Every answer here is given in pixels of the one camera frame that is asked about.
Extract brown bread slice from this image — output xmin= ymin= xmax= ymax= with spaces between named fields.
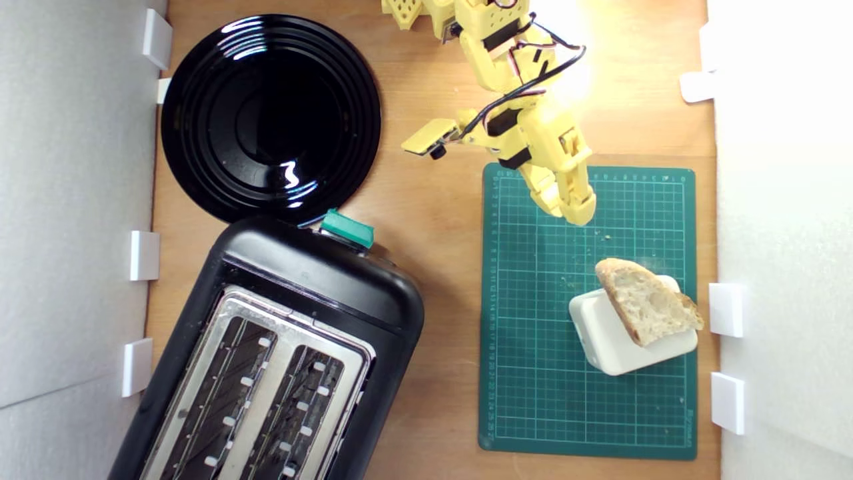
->
xmin=594 ymin=258 xmax=705 ymax=347

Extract green toaster lever knob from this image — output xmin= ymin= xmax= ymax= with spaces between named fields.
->
xmin=319 ymin=209 xmax=375 ymax=249

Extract black two-slot toaster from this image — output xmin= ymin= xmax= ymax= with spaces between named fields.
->
xmin=107 ymin=215 xmax=425 ymax=480

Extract green cutting mat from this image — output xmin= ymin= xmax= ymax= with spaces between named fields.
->
xmin=478 ymin=163 xmax=698 ymax=461

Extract white rounded block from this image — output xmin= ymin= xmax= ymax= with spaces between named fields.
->
xmin=568 ymin=275 xmax=699 ymax=376

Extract black round plate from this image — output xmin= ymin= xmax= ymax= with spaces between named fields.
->
xmin=161 ymin=14 xmax=382 ymax=226

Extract black camera cable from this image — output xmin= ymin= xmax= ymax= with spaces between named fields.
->
xmin=458 ymin=13 xmax=587 ymax=141

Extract yellow wrist camera mount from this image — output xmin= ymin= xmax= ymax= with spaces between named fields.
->
xmin=401 ymin=118 xmax=462 ymax=161

